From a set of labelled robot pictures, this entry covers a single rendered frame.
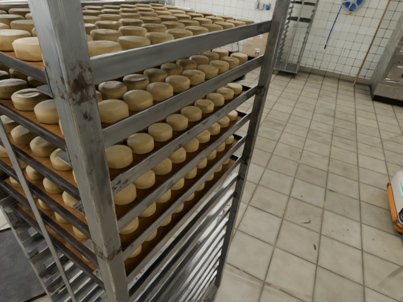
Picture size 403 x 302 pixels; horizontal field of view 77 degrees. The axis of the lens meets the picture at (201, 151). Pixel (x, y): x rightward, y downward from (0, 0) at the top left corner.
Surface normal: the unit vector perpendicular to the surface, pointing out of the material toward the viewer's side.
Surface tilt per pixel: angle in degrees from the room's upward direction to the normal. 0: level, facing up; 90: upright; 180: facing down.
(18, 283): 0
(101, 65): 90
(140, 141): 0
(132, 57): 90
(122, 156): 0
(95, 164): 90
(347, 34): 90
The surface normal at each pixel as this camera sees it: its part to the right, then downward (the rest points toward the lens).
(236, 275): 0.08, -0.82
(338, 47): -0.44, 0.48
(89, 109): 0.83, 0.37
